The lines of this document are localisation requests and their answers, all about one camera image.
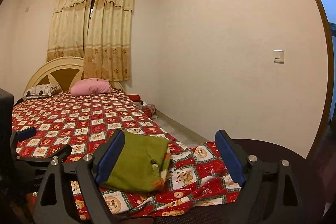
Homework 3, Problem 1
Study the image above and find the cream wooden headboard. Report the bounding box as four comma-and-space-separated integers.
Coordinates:
23, 56, 124, 94

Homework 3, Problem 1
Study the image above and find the white wall light switch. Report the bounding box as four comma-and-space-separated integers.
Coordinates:
273, 50, 285, 64

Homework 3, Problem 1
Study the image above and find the pink pillow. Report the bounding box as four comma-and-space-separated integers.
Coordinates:
70, 78, 112, 97

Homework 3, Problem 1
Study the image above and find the dark wooden door frame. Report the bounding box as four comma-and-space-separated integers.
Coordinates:
290, 0, 336, 162

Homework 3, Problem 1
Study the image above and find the red box on floor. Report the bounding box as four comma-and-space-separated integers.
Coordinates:
127, 94, 156, 118

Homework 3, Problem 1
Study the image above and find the red patterned bed quilt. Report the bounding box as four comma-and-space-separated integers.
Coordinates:
12, 90, 240, 217

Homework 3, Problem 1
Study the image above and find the green orange striped sweater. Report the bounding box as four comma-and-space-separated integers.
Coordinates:
95, 130, 170, 193

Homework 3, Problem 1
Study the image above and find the beige patterned curtain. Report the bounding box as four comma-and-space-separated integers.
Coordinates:
84, 0, 134, 81
47, 0, 92, 61

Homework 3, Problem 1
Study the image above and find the grey patterned pillow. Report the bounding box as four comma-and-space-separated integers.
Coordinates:
23, 84, 62, 100

